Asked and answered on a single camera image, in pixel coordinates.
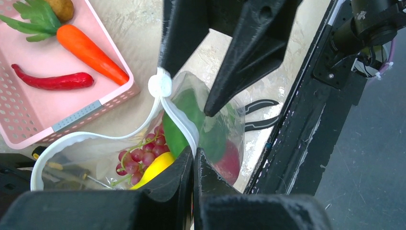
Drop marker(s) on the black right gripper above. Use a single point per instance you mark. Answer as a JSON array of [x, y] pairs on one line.
[[260, 31]]

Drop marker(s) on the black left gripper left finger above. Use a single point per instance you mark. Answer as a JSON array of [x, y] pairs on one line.
[[165, 203]]

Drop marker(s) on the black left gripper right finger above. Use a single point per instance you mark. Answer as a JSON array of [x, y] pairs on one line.
[[219, 206]]

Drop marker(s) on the red apple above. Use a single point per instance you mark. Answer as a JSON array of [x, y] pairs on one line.
[[229, 165]]

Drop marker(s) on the yellow banana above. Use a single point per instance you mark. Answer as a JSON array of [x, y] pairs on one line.
[[159, 164]]

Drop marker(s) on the purple grape bunch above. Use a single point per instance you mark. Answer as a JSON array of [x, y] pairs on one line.
[[134, 161]]

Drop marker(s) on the green bell pepper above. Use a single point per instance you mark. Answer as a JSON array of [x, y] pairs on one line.
[[212, 134]]

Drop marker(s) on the clear dotted zip top bag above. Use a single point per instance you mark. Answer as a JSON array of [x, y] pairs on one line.
[[163, 88]]

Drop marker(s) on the pink perforated plastic basket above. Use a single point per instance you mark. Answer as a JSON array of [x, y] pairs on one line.
[[29, 115]]

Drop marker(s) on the red chili pepper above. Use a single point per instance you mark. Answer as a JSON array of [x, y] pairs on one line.
[[73, 81]]

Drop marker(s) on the black plastic toolbox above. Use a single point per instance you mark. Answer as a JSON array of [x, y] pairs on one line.
[[15, 174]]

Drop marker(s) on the orange carrot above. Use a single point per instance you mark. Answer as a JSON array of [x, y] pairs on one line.
[[81, 46]]

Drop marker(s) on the brown kiwi fruit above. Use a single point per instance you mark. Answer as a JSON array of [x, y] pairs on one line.
[[63, 9]]

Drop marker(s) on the black handled pliers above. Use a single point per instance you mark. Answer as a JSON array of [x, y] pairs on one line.
[[262, 121]]

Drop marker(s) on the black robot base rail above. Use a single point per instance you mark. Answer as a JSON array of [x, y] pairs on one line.
[[298, 150]]

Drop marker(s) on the black yellow handled screwdriver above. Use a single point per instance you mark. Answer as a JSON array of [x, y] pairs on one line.
[[63, 173]]

